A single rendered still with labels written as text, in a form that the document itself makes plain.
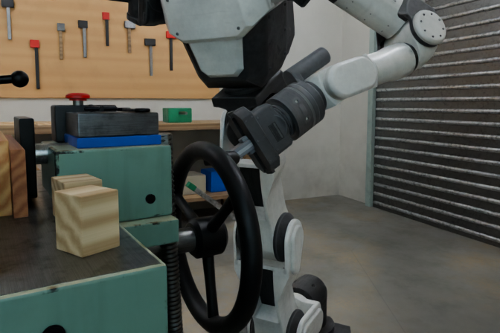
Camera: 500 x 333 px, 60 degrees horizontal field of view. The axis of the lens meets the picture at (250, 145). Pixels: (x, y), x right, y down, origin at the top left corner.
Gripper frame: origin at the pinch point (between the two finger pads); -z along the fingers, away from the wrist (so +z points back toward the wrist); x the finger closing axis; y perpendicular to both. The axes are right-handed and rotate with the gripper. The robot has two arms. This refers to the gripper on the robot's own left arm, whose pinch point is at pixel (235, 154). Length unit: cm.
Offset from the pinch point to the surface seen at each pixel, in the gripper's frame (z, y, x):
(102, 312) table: -28.2, 36.2, 3.3
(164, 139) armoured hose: -11.6, 11.0, 9.1
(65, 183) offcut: -25.0, 23.5, 11.4
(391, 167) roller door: 217, -236, -139
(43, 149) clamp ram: -24.2, 9.3, 15.9
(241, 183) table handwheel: -7.7, 15.4, -0.8
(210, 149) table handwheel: -6.5, 9.3, 4.3
